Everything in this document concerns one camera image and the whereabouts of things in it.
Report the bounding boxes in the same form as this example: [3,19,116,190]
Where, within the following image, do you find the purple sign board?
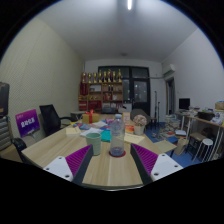
[14,108,41,138]

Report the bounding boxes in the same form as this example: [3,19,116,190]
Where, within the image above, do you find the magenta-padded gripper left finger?
[43,143,95,187]

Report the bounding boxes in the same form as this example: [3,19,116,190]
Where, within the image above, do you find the flat round red coaster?
[108,149,127,159]

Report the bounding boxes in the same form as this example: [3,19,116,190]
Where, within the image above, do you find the black microphone stand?
[152,90,161,134]

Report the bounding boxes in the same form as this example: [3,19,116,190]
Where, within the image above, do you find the pile of books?
[163,114,188,139]

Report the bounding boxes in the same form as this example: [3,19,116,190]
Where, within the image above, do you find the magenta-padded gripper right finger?
[128,143,184,187]

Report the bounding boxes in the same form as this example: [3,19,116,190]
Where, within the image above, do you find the brown wooden stool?
[188,132,207,151]

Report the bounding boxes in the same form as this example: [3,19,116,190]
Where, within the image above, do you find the pale green ribbed cup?
[85,132,102,157]

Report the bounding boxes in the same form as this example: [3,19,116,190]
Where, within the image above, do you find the teal book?
[99,129,113,143]

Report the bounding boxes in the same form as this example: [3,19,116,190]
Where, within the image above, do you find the pink flowers in white pot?
[132,114,148,136]

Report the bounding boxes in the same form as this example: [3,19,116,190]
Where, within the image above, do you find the white wall air conditioner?
[162,63,177,78]

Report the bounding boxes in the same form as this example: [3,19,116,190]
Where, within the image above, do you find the grey armchair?
[129,108,151,126]

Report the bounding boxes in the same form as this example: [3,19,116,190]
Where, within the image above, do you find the black computer monitor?
[178,97,191,111]

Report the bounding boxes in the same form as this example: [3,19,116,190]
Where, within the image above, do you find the white round stool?
[196,138,214,163]

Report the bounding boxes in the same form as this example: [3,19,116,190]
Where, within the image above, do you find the pale yellow notepad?
[65,126,83,138]

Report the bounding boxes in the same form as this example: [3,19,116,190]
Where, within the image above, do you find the clear plastic water bottle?
[109,113,126,157]

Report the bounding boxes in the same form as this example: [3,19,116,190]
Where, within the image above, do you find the small light wooden table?
[153,139,178,155]

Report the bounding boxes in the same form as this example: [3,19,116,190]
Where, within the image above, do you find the wooden shelf unit with trophies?
[78,68,124,113]

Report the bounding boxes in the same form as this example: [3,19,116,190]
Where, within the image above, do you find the long cluttered side desk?
[179,109,224,161]

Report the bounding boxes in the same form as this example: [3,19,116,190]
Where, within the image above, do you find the yellow gift box red ribbon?
[82,109,100,125]

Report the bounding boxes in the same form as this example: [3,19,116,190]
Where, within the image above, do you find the black office chair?
[39,104,76,137]

